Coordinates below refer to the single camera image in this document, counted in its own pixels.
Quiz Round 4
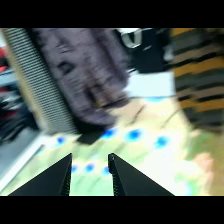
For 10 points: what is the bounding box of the yellow grey striped garment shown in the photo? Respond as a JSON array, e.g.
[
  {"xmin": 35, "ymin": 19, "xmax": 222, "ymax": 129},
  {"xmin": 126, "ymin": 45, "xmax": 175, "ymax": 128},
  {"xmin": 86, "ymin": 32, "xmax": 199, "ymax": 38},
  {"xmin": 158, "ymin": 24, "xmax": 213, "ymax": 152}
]
[{"xmin": 169, "ymin": 27, "xmax": 224, "ymax": 132}]

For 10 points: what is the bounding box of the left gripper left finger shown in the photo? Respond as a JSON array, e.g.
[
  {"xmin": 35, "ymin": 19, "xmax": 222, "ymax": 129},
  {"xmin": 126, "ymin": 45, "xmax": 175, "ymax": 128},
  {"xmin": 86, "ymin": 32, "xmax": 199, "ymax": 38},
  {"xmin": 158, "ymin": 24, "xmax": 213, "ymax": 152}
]
[{"xmin": 8, "ymin": 152, "xmax": 73, "ymax": 197}]

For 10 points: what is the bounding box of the grey ribbed garment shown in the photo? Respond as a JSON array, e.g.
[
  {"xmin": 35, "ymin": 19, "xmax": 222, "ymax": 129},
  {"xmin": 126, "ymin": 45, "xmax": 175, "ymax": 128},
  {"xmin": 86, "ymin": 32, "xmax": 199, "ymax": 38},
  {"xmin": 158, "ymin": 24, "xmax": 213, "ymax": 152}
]
[{"xmin": 2, "ymin": 27, "xmax": 79, "ymax": 136}]

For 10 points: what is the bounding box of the purple grey garment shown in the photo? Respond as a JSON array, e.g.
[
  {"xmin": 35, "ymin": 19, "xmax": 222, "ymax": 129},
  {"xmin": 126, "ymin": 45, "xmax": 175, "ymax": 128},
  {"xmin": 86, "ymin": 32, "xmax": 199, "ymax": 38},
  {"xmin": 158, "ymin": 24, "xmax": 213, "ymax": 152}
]
[{"xmin": 32, "ymin": 27, "xmax": 132, "ymax": 135}]

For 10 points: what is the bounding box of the black garment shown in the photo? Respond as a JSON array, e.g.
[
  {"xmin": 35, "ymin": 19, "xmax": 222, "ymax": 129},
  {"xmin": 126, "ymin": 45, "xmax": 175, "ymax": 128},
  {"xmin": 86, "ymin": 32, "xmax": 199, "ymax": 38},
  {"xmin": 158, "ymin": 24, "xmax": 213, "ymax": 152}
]
[{"xmin": 114, "ymin": 27, "xmax": 175, "ymax": 75}]

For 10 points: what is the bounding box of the white garment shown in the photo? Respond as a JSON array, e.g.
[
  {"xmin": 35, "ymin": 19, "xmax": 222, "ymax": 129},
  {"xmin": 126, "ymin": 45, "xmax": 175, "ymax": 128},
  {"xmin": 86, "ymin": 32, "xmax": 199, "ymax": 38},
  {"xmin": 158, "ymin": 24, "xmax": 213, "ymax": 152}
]
[{"xmin": 124, "ymin": 69, "xmax": 177, "ymax": 99}]

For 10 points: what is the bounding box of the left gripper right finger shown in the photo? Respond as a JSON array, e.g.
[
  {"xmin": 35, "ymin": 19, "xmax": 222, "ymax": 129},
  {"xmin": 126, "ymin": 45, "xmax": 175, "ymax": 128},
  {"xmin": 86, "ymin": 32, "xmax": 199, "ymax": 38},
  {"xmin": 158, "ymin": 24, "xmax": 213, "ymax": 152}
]
[{"xmin": 107, "ymin": 152, "xmax": 175, "ymax": 197}]

